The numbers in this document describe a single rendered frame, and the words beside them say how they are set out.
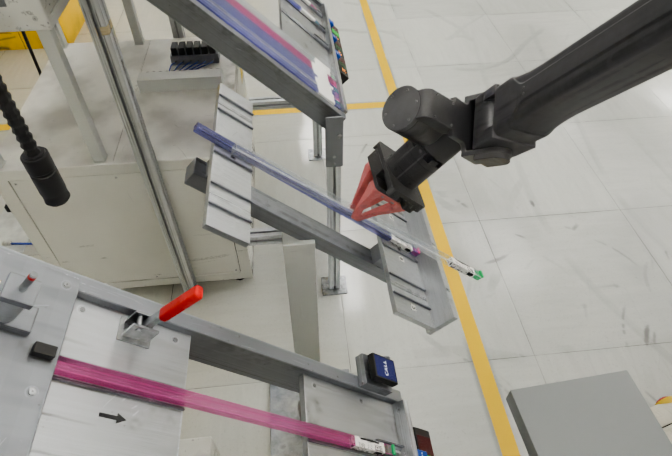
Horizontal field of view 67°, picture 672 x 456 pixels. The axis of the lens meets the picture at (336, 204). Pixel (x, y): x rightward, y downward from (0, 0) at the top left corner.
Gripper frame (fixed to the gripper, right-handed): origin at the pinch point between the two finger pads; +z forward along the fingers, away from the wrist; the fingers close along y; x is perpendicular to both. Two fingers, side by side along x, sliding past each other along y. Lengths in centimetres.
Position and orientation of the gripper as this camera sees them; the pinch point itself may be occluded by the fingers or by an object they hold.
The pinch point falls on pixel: (357, 211)
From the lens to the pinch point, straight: 75.3
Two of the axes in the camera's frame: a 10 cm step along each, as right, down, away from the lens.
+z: -6.6, 5.9, 4.6
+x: 7.4, 4.0, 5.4
